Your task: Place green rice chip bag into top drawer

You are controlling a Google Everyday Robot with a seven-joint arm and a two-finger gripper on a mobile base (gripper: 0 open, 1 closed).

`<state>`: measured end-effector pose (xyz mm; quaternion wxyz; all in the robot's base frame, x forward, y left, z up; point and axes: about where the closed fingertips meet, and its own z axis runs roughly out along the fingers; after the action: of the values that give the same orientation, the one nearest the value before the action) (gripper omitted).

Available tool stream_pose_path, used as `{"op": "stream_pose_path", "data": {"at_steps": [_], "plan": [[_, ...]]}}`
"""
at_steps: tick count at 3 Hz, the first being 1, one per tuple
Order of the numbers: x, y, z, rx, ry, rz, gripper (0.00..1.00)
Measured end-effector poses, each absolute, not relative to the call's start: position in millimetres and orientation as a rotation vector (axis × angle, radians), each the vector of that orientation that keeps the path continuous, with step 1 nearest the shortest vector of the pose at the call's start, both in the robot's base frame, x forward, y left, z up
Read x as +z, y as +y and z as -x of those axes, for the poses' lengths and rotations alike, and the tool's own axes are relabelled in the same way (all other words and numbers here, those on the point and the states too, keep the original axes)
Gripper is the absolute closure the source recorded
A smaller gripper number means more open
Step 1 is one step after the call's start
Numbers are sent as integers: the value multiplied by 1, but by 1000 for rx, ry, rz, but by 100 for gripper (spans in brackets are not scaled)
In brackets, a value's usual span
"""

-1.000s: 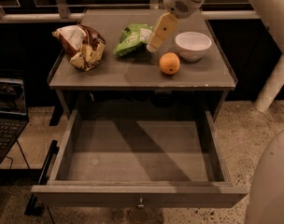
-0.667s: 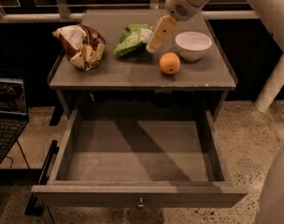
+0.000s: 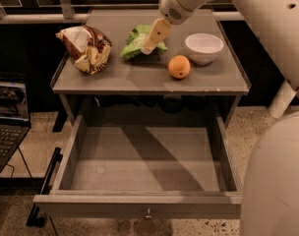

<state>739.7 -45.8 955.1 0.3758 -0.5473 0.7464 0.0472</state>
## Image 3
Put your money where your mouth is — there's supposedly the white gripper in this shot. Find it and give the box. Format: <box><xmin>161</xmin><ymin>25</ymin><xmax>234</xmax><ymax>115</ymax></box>
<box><xmin>141</xmin><ymin>0</ymin><xmax>194</xmax><ymax>55</ymax></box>

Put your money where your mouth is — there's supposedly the green rice chip bag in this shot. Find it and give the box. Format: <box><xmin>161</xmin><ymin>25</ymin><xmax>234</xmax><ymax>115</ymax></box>
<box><xmin>119</xmin><ymin>24</ymin><xmax>168</xmax><ymax>61</ymax></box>

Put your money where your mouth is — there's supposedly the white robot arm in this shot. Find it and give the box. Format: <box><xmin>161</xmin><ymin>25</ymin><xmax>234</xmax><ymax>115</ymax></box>
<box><xmin>159</xmin><ymin>0</ymin><xmax>299</xmax><ymax>236</ymax></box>

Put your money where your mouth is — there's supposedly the brown yellow chip bag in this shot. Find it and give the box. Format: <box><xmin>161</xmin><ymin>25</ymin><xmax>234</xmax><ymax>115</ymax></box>
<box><xmin>56</xmin><ymin>26</ymin><xmax>112</xmax><ymax>75</ymax></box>

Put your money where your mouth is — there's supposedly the open grey top drawer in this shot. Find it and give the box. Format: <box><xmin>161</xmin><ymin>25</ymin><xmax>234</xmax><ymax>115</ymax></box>
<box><xmin>34</xmin><ymin>117</ymin><xmax>242</xmax><ymax>219</ymax></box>

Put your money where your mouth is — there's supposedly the orange fruit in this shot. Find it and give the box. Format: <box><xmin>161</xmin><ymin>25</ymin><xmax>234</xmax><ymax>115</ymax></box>
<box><xmin>168</xmin><ymin>55</ymin><xmax>191</xmax><ymax>80</ymax></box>

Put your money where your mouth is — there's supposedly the white bowl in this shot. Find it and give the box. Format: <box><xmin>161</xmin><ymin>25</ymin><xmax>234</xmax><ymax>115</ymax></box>
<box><xmin>185</xmin><ymin>33</ymin><xmax>224</xmax><ymax>65</ymax></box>

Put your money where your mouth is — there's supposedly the grey cabinet table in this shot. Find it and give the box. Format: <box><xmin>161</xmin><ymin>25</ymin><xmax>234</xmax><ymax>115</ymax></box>
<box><xmin>51</xmin><ymin>9</ymin><xmax>250</xmax><ymax>120</ymax></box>

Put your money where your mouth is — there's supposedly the black laptop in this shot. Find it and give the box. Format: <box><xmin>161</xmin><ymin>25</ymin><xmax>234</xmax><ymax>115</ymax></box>
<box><xmin>0</xmin><ymin>73</ymin><xmax>30</xmax><ymax>173</ymax></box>

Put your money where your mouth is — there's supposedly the black laptop stand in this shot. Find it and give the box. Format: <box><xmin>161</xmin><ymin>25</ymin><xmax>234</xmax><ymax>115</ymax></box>
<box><xmin>0</xmin><ymin>108</ymin><xmax>68</xmax><ymax>228</ymax></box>

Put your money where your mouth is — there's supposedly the metal railing frame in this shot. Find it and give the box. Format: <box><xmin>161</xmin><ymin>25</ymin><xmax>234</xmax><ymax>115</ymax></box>
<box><xmin>0</xmin><ymin>0</ymin><xmax>299</xmax><ymax>26</ymax></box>

